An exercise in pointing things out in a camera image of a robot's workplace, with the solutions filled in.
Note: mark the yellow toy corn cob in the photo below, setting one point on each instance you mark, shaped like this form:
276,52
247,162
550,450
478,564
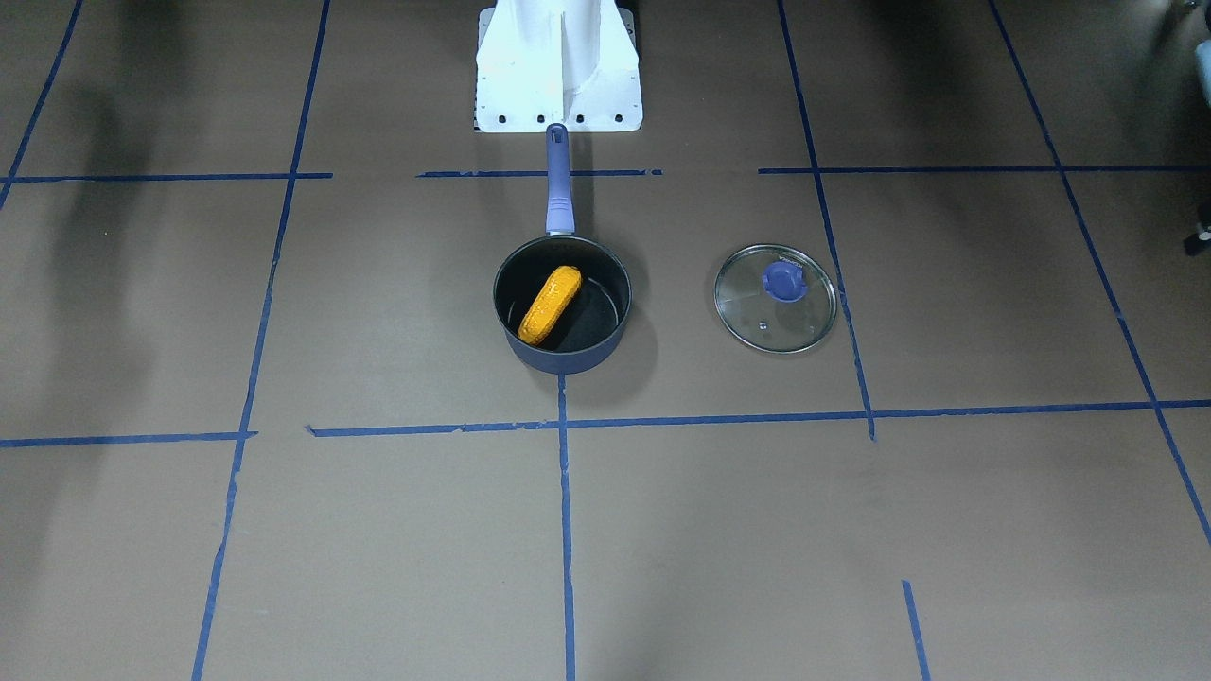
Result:
553,298

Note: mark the glass pot lid blue knob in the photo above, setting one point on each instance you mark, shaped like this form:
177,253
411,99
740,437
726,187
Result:
775,299

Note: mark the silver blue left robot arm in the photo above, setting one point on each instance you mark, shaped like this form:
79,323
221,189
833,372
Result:
1203,69

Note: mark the dark blue saucepan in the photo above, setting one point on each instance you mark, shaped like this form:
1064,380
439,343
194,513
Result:
593,325

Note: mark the white pedestal column base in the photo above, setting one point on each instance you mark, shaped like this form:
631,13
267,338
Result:
572,62

